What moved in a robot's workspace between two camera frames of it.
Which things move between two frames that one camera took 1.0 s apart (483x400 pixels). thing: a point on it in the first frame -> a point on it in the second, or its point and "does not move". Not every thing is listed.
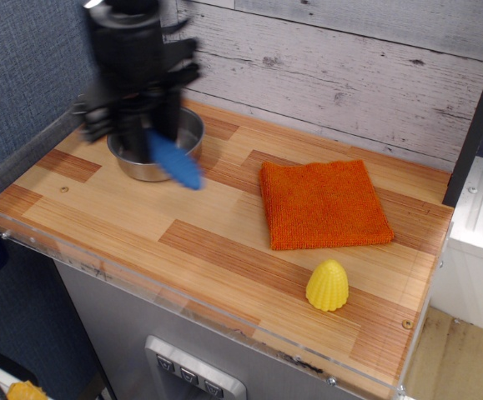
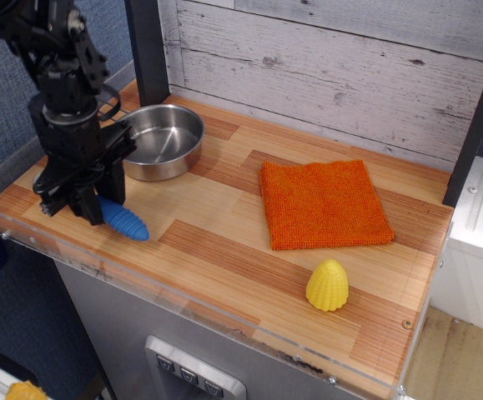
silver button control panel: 176,372 does not move
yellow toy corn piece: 327,287 does not move
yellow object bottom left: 25,391 does not move
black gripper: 133,64 -> 78,151
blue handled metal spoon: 174,159 -> 123,220
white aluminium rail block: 480,215 does not move
